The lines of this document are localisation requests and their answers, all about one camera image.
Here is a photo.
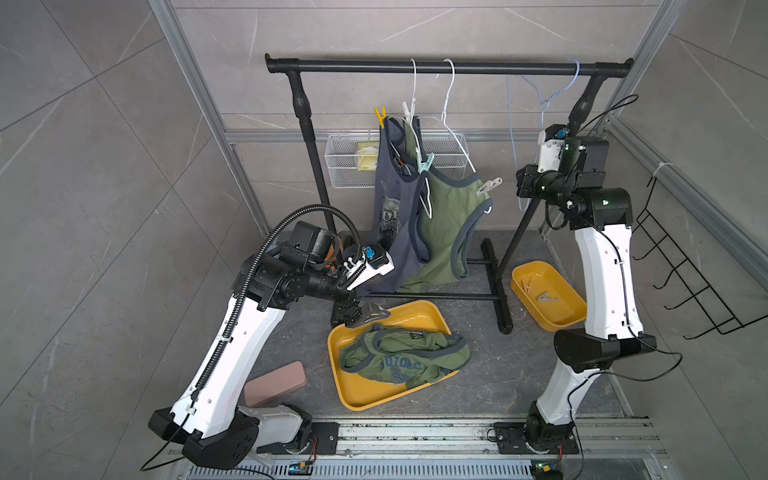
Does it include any plain green tank top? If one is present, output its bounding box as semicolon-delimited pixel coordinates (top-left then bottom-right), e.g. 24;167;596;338
400;117;496;293

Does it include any orange clothespin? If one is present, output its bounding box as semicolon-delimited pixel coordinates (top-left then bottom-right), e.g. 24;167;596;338
521;278;535;296

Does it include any white wire hanger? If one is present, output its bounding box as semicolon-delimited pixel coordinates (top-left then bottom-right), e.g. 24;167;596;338
410;58;477;173
404;105;434;220

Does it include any green printed tank top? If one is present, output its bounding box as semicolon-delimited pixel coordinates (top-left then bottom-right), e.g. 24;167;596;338
339;324;471;390

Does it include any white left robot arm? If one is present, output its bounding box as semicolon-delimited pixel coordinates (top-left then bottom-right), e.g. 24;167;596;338
148;204;394;470

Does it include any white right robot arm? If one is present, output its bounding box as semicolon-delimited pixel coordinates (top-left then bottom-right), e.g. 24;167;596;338
516;127;657;453

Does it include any dark grey tank top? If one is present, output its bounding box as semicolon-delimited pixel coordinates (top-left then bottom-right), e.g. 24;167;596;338
358;117;428;296

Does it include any large yellow plastic tray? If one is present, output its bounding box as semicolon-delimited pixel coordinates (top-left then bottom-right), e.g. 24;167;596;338
327;300;459;411

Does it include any pink rectangular case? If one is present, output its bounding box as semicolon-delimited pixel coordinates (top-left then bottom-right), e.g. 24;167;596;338
243;361;307;407

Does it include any small yellow plastic tray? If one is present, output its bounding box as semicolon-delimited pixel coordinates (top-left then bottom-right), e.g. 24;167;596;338
510;261;587;332

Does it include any black clothes rack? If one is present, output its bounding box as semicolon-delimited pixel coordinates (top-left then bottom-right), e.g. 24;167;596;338
265;55;634;335

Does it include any yellow item in basket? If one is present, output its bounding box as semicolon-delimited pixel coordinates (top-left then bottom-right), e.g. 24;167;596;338
355;141;379;172

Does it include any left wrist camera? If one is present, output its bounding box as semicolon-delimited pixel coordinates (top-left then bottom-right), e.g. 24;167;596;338
342;245;394;291

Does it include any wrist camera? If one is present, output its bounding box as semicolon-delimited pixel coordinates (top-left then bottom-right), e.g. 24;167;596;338
536;124;568;173
342;245;394;291

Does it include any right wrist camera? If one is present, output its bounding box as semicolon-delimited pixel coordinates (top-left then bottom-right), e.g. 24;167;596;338
536;124;568;173

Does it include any white wire basket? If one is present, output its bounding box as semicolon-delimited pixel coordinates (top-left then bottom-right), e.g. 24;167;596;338
324;131;469;189

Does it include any black wire wall rack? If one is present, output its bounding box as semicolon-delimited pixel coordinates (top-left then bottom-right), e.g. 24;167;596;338
633;177;767;341

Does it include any metal base rail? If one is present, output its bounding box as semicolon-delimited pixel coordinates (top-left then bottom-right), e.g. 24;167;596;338
170;417;676;479

